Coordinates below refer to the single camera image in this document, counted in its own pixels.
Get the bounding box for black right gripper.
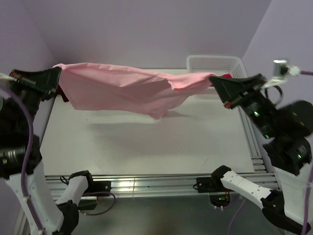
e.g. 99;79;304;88
209;71;280;137

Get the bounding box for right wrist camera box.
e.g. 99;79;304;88
262;59;301;89

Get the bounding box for aluminium frame rails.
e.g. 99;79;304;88
12;97;291;235

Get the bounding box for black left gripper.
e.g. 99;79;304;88
5;65;62;130

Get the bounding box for white plastic basket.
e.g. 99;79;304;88
186;55;246;101

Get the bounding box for dark maroon t-shirt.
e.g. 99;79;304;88
56;85;69;102

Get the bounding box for light pink t-shirt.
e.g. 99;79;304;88
57;63;212;119

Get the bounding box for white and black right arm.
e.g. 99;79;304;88
209;74;313;235

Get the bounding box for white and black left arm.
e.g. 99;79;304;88
0;67;95;235

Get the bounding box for red rolled t-shirt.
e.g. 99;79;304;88
210;73;232;87

